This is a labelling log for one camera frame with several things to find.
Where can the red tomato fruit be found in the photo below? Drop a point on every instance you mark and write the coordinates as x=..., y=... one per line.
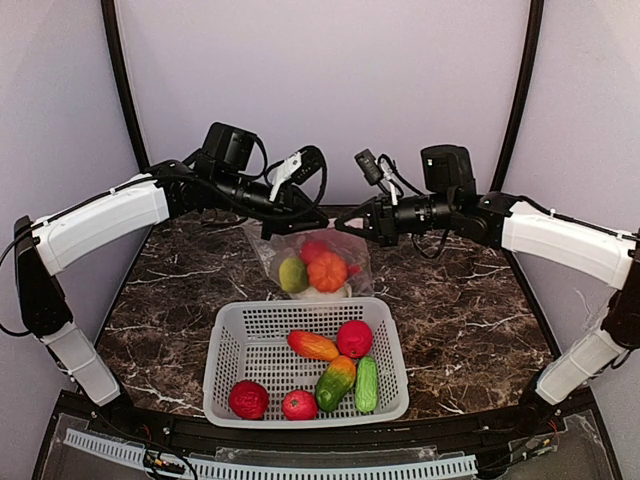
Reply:
x=299, y=405

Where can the clear zip top bag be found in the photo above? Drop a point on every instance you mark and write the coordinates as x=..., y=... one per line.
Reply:
x=352, y=249

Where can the right black frame post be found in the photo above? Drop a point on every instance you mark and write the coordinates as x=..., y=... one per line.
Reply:
x=521, y=91

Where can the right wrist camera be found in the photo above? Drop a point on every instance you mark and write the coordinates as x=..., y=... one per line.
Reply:
x=378, y=172

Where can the white slotted cable duct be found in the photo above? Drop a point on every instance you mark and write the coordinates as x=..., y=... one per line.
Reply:
x=243, y=464

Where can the green orange mango toy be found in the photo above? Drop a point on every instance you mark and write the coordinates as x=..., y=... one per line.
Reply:
x=336, y=381

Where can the red chili pepper toy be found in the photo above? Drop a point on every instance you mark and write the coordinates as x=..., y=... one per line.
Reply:
x=353, y=270

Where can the orange yellow mango toy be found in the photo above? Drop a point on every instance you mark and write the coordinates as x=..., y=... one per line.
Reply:
x=312, y=346

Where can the white perforated plastic basket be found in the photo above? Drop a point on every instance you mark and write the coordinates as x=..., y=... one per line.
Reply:
x=249, y=342

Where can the white cauliflower toy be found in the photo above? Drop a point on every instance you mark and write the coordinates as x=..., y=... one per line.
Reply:
x=311, y=293

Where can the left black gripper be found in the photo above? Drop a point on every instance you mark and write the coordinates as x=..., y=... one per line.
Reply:
x=280, y=213

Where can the red wrinkled fruit front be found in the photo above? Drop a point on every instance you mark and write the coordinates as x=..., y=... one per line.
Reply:
x=248, y=400

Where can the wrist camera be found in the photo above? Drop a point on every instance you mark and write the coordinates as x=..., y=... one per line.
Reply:
x=378, y=172
x=296, y=168

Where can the orange pumpkin toy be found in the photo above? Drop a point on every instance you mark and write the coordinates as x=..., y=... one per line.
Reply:
x=328, y=272

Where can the green bitter gourd toy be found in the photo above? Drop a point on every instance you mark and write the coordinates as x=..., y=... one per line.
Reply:
x=366, y=388

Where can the yellow lemon toy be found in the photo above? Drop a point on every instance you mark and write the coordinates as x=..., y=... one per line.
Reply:
x=293, y=276

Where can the red wrinkled fruit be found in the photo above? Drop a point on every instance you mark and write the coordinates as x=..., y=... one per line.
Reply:
x=354, y=339
x=311, y=249
x=248, y=400

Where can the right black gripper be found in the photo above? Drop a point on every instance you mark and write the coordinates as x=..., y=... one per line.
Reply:
x=386, y=220

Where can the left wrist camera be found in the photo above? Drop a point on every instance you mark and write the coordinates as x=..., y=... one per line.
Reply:
x=296, y=168

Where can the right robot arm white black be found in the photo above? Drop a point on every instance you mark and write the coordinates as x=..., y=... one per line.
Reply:
x=519, y=225

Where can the left black frame post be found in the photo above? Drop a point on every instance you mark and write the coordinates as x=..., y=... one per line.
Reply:
x=123, y=87

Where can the black front rail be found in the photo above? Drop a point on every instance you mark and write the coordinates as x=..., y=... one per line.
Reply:
x=578, y=439

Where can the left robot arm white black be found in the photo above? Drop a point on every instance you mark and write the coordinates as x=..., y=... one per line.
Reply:
x=213, y=177

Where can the black frame post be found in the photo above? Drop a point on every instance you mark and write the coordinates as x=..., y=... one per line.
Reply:
x=521, y=91
x=123, y=87

